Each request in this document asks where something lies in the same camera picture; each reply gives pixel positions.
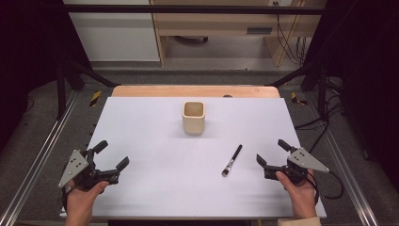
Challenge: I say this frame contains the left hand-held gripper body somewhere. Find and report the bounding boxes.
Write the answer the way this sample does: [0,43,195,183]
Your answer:
[57,148,120,192]

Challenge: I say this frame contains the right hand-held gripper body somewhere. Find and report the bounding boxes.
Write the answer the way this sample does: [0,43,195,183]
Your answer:
[263,147,330,186]

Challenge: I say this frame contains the black makeup brush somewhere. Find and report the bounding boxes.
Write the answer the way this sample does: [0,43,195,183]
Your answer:
[221,143,244,178]

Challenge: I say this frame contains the beige square cup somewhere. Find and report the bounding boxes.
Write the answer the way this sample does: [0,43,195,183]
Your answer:
[182,100,207,137]

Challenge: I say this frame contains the person's left hand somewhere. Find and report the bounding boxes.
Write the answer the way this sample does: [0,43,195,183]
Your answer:
[65,180,110,215]

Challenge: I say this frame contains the person's right hand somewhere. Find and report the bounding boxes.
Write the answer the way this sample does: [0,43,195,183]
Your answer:
[275,169,318,220]

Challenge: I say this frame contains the yellow black floor tape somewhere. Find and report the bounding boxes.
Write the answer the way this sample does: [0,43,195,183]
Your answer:
[290,91,309,106]
[89,90,103,107]

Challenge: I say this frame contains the white table sheet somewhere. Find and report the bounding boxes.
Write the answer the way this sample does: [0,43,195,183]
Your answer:
[89,96,327,219]

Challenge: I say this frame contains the black metal stand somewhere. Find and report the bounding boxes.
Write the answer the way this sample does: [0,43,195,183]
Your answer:
[56,58,121,121]
[265,59,331,121]

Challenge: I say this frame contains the black curtain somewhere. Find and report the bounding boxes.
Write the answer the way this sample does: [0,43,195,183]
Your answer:
[302,0,399,192]
[0,0,93,152]

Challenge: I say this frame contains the white cabinet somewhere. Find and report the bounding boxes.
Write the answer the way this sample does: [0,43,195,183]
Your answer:
[62,0,161,63]

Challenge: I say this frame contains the light wooden desk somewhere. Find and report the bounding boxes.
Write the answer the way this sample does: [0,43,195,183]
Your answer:
[150,0,327,68]

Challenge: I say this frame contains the white power strip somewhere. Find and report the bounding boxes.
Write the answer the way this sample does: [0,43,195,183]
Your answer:
[268,0,295,8]

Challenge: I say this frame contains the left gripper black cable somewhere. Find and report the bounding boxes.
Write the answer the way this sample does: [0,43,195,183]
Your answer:
[61,186,69,212]

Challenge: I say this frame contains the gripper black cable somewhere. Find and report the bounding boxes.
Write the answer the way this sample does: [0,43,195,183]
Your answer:
[309,170,345,205]
[61,186,69,212]

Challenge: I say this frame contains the aluminium floor rail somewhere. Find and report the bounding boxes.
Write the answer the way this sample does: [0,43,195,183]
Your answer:
[0,89,80,226]
[304,93,381,226]

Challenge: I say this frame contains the black floor cables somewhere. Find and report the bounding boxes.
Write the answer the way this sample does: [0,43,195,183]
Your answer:
[294,76,344,155]

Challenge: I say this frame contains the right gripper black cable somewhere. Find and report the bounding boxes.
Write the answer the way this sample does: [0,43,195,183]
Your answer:
[309,170,345,205]

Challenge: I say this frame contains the hanging black cables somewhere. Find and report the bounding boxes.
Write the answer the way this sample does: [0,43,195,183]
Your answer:
[272,0,312,68]

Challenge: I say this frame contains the grey desk drawer handle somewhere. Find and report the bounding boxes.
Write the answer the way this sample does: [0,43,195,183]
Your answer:
[246,26,274,36]

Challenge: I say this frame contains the black horizontal frame bar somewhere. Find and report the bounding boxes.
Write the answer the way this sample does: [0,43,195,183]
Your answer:
[62,4,327,16]

